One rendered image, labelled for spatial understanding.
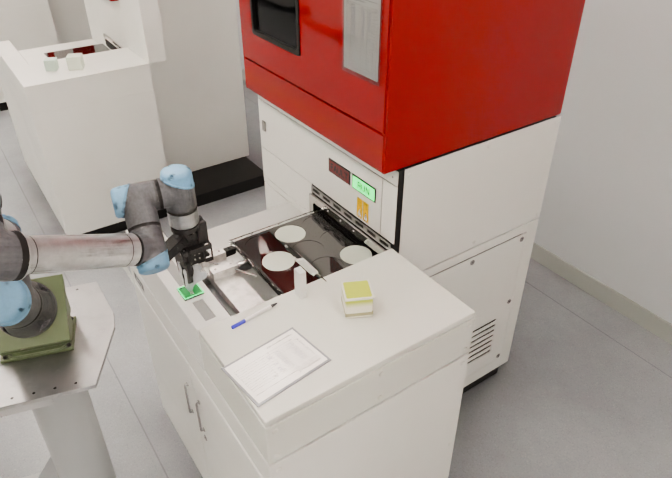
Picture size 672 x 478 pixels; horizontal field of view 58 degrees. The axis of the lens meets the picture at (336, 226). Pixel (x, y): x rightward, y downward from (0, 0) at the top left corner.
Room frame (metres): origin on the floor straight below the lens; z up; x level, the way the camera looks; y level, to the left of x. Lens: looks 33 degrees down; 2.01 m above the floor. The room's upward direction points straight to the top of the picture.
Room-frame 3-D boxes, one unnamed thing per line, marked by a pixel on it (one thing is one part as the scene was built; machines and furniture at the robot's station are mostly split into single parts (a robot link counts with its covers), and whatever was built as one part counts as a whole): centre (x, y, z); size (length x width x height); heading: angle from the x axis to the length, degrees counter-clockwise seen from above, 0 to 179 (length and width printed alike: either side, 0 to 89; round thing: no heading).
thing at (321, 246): (1.55, 0.09, 0.90); 0.34 x 0.34 x 0.01; 35
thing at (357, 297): (1.19, -0.05, 1.00); 0.07 x 0.07 x 0.07; 8
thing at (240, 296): (1.39, 0.30, 0.87); 0.36 x 0.08 x 0.03; 35
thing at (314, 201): (1.66, -0.04, 0.89); 0.44 x 0.02 x 0.10; 35
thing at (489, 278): (2.00, -0.23, 0.41); 0.82 x 0.71 x 0.82; 35
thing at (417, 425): (1.40, 0.17, 0.41); 0.97 x 0.64 x 0.82; 35
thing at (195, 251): (1.28, 0.38, 1.12); 0.09 x 0.08 x 0.12; 125
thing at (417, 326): (1.15, -0.01, 0.89); 0.62 x 0.35 x 0.14; 125
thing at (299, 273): (1.26, 0.08, 1.03); 0.06 x 0.04 x 0.13; 125
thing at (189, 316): (1.37, 0.47, 0.89); 0.55 x 0.09 x 0.14; 35
